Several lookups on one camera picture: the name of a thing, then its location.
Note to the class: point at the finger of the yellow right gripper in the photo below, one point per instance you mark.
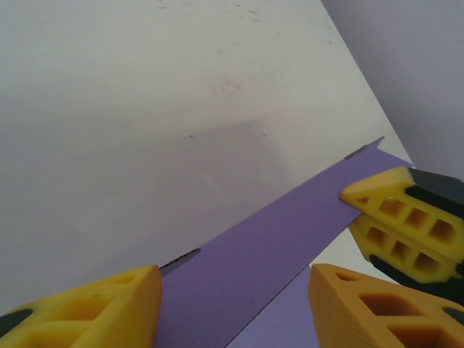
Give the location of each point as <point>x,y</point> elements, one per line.
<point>366,243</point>
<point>377,188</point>

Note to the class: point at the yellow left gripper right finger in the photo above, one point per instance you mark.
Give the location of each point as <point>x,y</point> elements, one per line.
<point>344,311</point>

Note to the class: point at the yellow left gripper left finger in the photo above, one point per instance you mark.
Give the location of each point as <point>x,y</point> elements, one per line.
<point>90,319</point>

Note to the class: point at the purple cardboard box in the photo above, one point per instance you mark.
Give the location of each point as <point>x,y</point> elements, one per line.
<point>253,261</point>

